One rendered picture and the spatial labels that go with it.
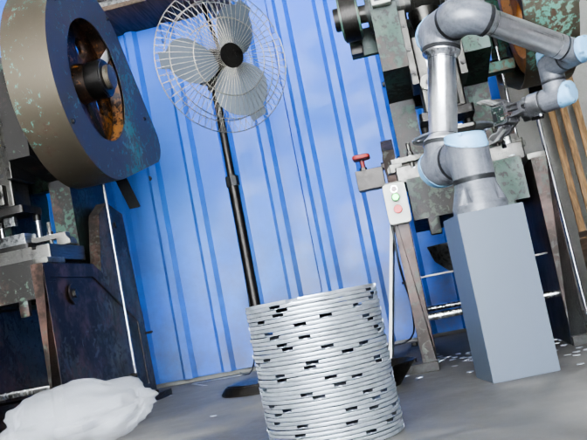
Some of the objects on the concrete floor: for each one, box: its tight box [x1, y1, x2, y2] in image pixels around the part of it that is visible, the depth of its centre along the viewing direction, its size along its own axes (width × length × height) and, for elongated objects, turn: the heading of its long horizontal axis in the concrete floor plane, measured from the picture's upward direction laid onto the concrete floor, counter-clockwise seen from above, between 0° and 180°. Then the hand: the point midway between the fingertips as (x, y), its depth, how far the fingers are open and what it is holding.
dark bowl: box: [390, 356, 416, 387], centre depth 248 cm, size 30×30×7 cm
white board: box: [389, 224, 395, 358], centre depth 332 cm, size 14×50×59 cm, turn 111°
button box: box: [383, 182, 415, 346], centre depth 335 cm, size 145×25×62 cm, turn 110°
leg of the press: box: [498, 127, 587, 346], centre depth 304 cm, size 92×12×90 cm, turn 110°
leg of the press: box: [380, 139, 440, 375], centre depth 312 cm, size 92×12×90 cm, turn 110°
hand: (482, 124), depth 276 cm, fingers open, 14 cm apart
